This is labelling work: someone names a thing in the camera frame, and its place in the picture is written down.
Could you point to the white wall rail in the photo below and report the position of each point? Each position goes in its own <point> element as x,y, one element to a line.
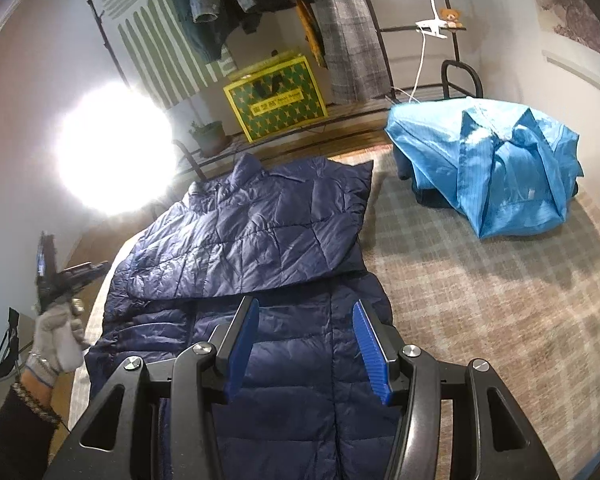
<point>580,67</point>

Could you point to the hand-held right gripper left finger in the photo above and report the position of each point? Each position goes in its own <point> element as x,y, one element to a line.
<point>240,347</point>

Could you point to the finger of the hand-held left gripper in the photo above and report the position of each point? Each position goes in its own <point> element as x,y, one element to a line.
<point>44,260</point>
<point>85,272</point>

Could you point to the small teddy bear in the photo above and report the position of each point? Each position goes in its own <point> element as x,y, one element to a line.
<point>451,17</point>

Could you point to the black metal clothes rack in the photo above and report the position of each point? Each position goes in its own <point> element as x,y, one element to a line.
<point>379,35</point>

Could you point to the yellow patterned scarf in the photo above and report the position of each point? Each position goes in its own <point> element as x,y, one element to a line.
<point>312,35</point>

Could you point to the person's left forearm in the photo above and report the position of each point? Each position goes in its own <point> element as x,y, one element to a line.
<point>20,435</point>

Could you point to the yellow green patterned bag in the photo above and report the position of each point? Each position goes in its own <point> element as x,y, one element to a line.
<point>280,105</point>

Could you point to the black folding stand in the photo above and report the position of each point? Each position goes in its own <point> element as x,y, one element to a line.
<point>7,345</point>

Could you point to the light blue coat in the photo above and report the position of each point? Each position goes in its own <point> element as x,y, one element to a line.
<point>505,170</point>

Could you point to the potted plant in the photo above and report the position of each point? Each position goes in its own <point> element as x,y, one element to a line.
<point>211,140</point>

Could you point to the dark green jacket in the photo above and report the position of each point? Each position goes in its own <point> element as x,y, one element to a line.
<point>200,35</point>

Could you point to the person's left hand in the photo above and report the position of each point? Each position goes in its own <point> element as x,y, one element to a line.
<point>55,340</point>

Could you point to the grey plaid coat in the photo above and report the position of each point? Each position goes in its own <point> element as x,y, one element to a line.
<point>350,35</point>

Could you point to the white clip lamp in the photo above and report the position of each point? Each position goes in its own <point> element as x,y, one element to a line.
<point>432,27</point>

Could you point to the black curved metal rail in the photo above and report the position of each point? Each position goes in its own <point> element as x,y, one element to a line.
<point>450,62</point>

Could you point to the navy down jacket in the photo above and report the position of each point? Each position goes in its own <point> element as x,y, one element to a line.
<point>260,230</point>

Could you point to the bright round lamp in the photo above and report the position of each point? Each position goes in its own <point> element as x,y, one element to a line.
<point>115,150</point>

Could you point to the beige plaid blanket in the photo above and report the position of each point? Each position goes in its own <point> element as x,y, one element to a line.
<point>470,310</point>

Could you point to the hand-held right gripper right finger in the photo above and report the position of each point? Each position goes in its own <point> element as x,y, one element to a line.
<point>371,352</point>

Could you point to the green striped wall hanging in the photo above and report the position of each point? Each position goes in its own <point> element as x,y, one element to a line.
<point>145,50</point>

